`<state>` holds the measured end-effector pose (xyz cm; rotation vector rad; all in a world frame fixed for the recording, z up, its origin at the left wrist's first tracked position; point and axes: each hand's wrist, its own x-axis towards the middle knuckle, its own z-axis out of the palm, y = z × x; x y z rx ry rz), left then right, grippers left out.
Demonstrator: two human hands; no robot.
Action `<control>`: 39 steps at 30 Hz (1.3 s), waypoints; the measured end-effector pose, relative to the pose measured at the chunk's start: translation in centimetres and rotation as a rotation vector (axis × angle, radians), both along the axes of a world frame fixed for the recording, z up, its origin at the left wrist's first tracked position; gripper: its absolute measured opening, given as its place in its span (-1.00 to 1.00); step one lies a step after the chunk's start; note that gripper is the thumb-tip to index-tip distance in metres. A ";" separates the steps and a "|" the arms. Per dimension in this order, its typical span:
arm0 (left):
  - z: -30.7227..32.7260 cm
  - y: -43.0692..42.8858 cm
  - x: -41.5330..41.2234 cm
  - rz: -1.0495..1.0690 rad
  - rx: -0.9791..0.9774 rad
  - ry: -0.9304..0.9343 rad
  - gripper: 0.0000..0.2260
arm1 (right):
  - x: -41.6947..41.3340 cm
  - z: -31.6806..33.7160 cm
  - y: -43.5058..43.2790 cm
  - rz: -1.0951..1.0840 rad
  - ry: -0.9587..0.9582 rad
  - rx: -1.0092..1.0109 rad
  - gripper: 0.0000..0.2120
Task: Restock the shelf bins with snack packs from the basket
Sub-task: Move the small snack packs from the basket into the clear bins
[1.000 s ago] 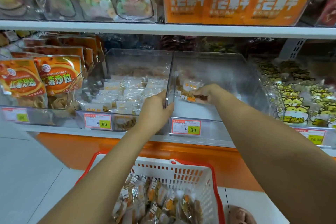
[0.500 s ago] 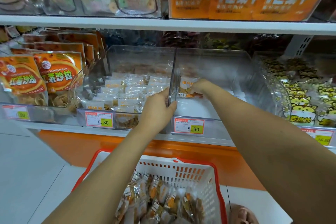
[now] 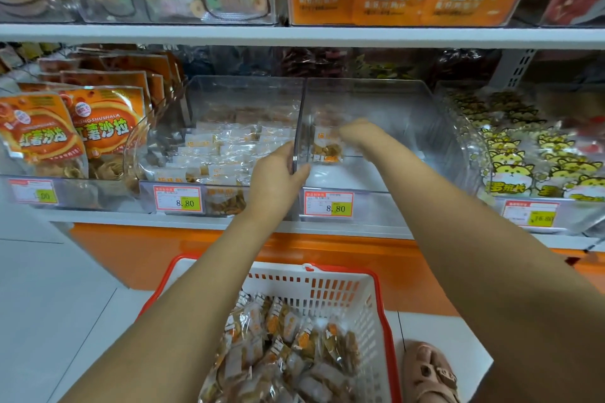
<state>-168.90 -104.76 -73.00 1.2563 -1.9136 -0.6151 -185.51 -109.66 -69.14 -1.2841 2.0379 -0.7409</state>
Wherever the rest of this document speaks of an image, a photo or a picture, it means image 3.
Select person's right hand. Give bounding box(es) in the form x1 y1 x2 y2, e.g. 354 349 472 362
338 119 408 173

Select orange shelf base panel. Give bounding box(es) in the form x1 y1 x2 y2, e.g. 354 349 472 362
71 223 605 316

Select stack of orange packets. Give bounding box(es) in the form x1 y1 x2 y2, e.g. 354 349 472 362
0 48 185 182

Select white snack shelf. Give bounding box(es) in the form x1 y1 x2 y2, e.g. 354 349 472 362
0 0 605 253

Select white yellow price tag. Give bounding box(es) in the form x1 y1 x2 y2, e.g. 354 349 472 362
501 200 561 231
302 188 357 220
153 183 204 215
8 177 60 207

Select small brown snack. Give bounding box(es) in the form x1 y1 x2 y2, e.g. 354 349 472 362
316 126 343 163

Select person's left hand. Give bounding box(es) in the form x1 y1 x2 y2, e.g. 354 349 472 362
244 141 313 224

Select white wire mesh panel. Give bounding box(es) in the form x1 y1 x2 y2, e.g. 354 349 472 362
0 43 58 92

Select white red-rimmed shopping basket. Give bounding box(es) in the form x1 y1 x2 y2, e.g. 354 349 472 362
140 253 403 403

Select yellow hamster snack packets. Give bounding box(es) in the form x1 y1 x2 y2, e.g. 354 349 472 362
449 89 605 203

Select person's left forearm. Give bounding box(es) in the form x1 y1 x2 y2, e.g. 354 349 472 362
61 209 285 403

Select person's right forearm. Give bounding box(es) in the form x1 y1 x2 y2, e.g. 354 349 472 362
373 138 605 403

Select pink clog sandal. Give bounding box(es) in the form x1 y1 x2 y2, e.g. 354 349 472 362
401 341 463 403

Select pile of small brown snacks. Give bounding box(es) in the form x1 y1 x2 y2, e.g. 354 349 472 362
199 289 365 403

